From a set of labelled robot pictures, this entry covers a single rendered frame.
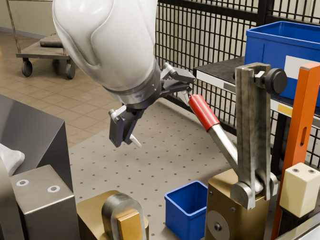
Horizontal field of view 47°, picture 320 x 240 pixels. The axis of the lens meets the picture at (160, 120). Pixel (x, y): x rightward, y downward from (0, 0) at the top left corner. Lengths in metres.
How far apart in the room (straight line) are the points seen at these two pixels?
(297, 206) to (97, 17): 0.35
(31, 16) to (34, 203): 5.87
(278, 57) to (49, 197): 0.62
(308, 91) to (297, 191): 0.13
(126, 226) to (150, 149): 0.91
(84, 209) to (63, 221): 0.06
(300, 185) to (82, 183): 0.74
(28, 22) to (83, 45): 5.86
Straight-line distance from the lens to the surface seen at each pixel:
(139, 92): 0.54
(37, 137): 0.91
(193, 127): 1.43
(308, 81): 0.50
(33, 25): 6.21
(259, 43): 0.87
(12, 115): 1.00
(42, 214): 0.37
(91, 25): 0.41
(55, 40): 4.34
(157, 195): 1.06
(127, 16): 0.42
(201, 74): 1.01
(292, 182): 0.53
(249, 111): 0.43
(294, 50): 0.84
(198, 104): 0.51
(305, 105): 0.52
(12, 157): 0.91
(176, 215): 0.90
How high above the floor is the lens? 1.34
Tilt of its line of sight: 26 degrees down
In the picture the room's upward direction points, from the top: straight up
